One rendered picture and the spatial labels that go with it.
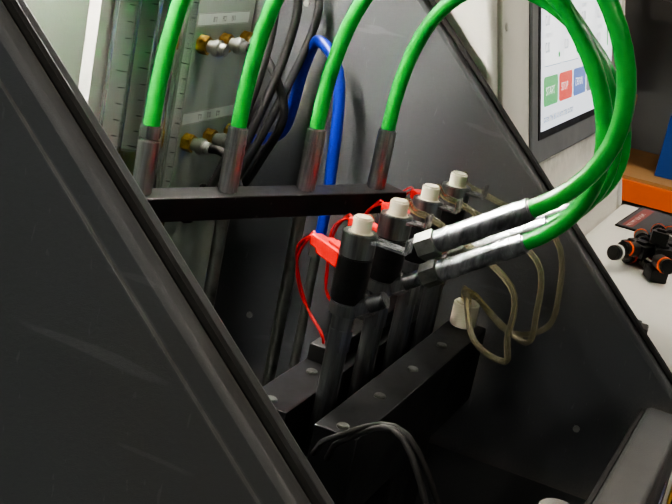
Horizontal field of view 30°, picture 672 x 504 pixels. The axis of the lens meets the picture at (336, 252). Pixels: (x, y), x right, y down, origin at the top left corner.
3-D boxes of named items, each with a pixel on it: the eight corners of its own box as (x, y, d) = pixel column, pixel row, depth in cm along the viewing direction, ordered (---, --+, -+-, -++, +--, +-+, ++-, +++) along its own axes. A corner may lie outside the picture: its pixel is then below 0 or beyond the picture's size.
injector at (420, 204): (411, 426, 116) (461, 212, 110) (363, 408, 118) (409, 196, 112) (421, 416, 119) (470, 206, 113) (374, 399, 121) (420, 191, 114)
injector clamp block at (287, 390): (321, 606, 101) (358, 437, 96) (214, 560, 104) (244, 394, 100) (454, 459, 131) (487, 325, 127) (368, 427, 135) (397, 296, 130)
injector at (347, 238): (343, 489, 102) (396, 247, 96) (289, 468, 104) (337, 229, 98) (356, 477, 105) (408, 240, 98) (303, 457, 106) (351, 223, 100)
